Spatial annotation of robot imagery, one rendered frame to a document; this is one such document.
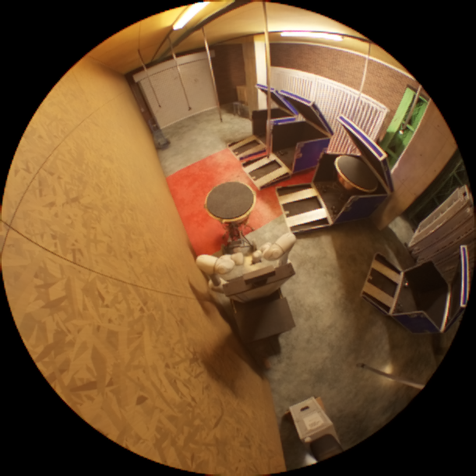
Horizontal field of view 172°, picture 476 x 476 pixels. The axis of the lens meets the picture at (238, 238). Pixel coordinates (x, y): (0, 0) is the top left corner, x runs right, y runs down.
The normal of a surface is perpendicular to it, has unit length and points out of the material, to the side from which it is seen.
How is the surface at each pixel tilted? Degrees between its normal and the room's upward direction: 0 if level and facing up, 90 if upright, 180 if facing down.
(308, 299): 0
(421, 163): 90
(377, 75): 90
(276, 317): 0
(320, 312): 0
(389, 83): 90
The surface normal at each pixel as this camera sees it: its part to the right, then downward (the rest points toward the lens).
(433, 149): -0.87, 0.48
